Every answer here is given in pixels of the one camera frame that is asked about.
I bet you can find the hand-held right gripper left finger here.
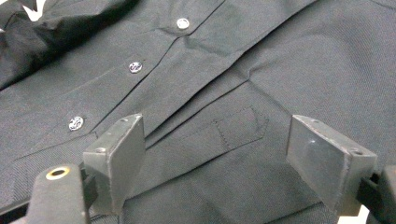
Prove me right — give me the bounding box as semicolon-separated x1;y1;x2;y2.
82;113;147;217

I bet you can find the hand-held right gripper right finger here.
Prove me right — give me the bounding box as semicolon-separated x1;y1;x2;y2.
285;114;378;217

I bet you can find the black button-up shirt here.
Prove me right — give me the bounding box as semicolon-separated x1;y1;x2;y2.
0;0;396;224

